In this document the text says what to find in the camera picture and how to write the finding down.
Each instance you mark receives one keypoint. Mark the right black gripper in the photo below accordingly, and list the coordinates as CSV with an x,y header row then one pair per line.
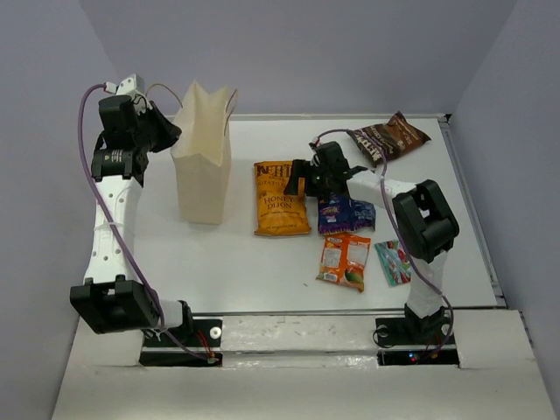
x,y
301,169

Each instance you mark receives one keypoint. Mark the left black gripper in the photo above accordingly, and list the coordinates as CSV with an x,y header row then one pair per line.
x,y
170,131

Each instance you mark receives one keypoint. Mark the cream paper bag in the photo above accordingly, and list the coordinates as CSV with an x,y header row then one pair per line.
x,y
202,155

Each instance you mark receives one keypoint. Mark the orange Kettle chips bag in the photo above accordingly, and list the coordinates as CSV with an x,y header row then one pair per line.
x,y
278,214

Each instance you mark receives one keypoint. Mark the blue purple candy bag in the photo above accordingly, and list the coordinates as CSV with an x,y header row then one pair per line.
x,y
340,215

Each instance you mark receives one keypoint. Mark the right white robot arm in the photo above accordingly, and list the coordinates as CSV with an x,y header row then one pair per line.
x,y
423,222

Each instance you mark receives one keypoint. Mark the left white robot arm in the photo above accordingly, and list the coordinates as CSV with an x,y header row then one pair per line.
x,y
115,295

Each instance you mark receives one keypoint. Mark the orange candy bag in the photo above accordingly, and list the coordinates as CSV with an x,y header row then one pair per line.
x,y
343,260

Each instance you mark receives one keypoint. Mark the brown Kettle chips bag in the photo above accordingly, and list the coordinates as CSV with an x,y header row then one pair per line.
x,y
396,138

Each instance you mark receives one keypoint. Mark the teal Fox's candy bag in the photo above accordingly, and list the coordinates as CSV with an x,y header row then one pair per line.
x,y
394,262

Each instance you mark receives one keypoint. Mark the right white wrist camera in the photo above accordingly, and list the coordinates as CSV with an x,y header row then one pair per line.
x,y
317,152

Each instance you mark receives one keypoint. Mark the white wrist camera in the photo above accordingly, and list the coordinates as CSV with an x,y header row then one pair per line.
x,y
317,152
132,86

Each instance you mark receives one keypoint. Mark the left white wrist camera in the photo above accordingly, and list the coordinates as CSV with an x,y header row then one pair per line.
x,y
132,86

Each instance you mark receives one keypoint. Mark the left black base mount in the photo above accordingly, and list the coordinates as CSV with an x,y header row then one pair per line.
x,y
200,348

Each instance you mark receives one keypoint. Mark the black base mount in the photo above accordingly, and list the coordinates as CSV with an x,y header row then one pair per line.
x,y
200,348
397,347

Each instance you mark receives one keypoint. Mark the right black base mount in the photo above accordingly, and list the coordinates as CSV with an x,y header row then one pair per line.
x,y
397,347

